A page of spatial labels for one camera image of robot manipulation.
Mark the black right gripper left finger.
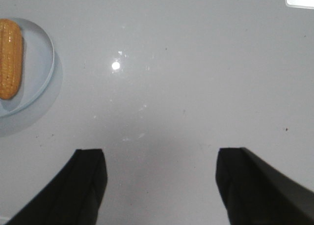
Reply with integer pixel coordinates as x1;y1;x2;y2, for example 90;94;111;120
7;149;107;225

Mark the light blue round plate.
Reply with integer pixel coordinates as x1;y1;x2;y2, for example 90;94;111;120
0;17;55;118

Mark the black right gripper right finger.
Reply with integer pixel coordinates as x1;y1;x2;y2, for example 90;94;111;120
215;147;314;225

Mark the orange toy corn cob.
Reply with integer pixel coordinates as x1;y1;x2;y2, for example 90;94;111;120
0;19;24;100

